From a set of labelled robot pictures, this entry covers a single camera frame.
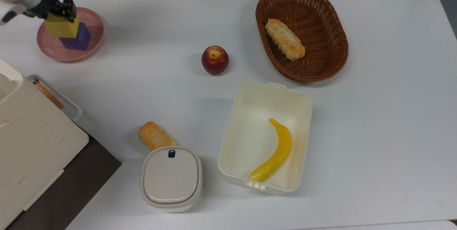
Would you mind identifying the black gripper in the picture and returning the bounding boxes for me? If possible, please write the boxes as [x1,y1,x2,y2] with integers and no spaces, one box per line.
[24,0,77,24]

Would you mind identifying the pink round plate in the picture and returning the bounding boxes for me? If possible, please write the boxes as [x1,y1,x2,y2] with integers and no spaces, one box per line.
[36,7,105,63]

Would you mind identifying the red apple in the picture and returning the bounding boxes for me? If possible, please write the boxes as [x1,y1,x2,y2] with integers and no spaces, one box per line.
[201,45,230,76]

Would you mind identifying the dark brown mat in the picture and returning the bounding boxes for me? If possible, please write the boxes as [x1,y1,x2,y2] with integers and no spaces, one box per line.
[6,126,122,230]

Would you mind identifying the cream open plastic box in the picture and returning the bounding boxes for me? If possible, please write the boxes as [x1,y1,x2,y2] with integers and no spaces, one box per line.
[217,81,313,196]

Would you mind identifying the long toasted bread roll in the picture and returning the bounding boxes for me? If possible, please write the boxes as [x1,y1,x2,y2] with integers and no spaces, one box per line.
[264,18,306,62]

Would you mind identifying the white plastic appliance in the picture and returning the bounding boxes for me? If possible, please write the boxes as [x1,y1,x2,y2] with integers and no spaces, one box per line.
[0,57,90,229]

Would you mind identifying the white lidded square container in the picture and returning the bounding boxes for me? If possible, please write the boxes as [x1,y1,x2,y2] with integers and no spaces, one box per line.
[140,146,203,213]

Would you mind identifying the yellow foam cube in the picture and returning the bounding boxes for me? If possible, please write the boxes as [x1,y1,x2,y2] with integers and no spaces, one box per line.
[44,13,80,39]

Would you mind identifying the short toasted bread roll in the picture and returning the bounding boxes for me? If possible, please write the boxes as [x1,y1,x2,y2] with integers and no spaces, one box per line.
[137,121,177,151]

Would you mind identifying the brown wicker basket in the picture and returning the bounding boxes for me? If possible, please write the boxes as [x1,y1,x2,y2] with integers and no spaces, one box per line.
[255,0,349,83]

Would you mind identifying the clear tray with brown sticks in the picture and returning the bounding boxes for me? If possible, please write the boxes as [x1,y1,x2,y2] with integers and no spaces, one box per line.
[27,74,83,123]

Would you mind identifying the yellow banana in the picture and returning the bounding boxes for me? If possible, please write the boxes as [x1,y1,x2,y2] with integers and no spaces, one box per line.
[248,118,292,183]

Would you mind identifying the purple foam cube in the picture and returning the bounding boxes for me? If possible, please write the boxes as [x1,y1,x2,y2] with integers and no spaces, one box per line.
[59,22,91,51]

